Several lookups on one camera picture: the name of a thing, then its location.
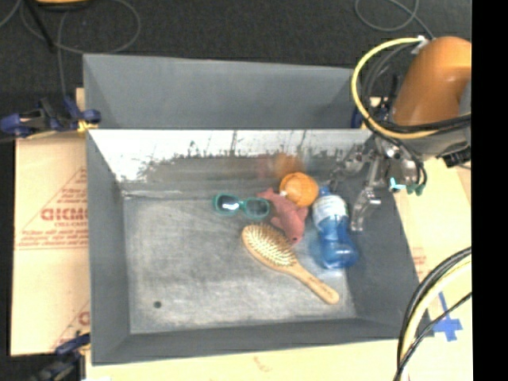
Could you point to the orange ball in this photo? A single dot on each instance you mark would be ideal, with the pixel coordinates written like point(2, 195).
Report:
point(299, 189)

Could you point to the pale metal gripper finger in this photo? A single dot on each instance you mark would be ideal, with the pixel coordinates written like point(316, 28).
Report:
point(349, 161)
point(365, 208)

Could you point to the pink toy animal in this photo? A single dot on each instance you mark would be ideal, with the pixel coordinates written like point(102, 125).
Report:
point(289, 216)

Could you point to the wooden hairbrush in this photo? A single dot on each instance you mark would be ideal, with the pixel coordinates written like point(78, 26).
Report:
point(274, 250)

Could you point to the grey metal bin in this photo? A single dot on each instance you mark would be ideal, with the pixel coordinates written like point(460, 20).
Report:
point(198, 260)

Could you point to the green sunglasses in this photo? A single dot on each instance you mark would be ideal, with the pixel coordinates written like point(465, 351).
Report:
point(241, 205)

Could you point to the blue plastic bottle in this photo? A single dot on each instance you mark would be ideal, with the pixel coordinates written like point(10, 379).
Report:
point(333, 232)

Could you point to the black cylinder on white bracket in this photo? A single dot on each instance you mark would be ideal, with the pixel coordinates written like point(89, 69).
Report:
point(456, 158)

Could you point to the brown cardboard board, red print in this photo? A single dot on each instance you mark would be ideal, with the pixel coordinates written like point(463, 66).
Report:
point(47, 284)

